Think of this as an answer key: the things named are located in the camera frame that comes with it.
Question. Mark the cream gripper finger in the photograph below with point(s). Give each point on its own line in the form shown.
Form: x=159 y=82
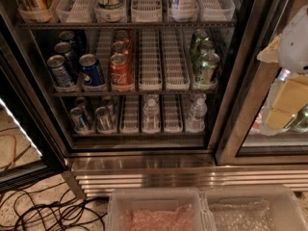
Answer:
x=270 y=53

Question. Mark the blue pepsi can front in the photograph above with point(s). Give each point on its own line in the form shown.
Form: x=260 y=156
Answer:
x=91 y=70

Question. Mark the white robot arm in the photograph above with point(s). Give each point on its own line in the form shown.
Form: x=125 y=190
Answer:
x=290 y=48

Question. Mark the green can middle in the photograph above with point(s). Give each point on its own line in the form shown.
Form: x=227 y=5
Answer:
x=204 y=47

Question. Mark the green can rear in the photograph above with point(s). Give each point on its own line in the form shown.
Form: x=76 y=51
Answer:
x=198 y=36

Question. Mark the red coca-cola can middle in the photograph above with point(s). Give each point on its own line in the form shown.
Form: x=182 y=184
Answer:
x=121 y=47

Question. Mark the red coca-cola can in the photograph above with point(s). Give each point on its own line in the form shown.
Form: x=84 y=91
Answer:
x=122 y=35
x=120 y=70
x=121 y=47

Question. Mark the red coca-cola can rear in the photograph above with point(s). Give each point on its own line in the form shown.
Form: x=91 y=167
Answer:
x=122 y=35

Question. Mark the red coca-cola can front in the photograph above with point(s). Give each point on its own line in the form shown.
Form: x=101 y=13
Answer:
x=120 y=70

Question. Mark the silver can bottom left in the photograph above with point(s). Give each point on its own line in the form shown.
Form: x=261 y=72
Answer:
x=78 y=119

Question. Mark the dark can rear left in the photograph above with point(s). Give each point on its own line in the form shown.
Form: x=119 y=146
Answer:
x=73 y=40

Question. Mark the dark can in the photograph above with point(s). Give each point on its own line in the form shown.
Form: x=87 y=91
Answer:
x=65 y=49
x=73 y=40

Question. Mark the dark can middle left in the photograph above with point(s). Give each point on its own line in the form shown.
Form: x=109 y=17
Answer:
x=65 y=49

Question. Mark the stainless fridge base grille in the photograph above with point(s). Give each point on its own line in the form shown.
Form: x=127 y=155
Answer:
x=98 y=175

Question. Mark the blue silver can front left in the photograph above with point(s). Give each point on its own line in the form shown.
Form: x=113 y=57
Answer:
x=60 y=72

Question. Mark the open fridge door left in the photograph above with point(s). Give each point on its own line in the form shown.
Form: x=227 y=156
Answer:
x=20 y=108

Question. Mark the water bottle right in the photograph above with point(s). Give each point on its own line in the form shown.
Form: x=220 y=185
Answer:
x=196 y=116

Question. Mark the water bottle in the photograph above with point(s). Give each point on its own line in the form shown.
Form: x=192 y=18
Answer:
x=151 y=117
x=196 y=116

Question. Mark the water bottle left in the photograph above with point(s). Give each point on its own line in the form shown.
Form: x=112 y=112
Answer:
x=151 y=117

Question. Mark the clear bin pink bubble wrap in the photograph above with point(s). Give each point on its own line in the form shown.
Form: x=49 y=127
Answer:
x=157 y=210

